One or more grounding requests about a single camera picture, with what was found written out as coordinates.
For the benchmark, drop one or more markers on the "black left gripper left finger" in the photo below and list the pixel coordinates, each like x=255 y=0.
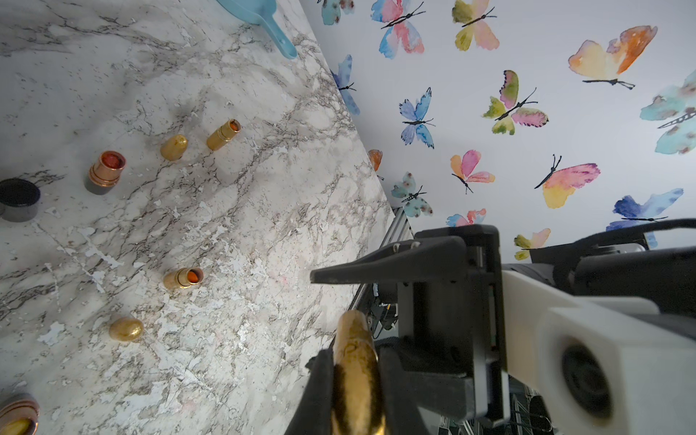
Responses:
x=313 y=415

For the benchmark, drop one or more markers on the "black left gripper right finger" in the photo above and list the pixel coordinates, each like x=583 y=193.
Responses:
x=402 y=415

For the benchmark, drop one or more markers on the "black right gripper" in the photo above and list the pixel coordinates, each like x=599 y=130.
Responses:
x=450 y=318

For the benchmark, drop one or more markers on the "gold lipstick tube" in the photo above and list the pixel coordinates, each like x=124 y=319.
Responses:
x=357 y=403

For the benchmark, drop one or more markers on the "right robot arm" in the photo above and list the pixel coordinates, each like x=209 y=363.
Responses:
x=617 y=263

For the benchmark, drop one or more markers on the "gold lipstick base orange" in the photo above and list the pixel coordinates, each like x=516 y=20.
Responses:
x=223 y=135

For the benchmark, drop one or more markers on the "small gold lipstick cap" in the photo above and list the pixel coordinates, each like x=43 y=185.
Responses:
x=174 y=148

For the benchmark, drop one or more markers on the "red lipstick gold base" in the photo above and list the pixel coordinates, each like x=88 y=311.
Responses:
x=105 y=174

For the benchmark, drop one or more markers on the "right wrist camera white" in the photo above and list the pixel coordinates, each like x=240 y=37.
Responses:
x=649 y=371

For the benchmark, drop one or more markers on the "light blue handled dish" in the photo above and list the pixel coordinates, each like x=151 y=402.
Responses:
x=261 y=12

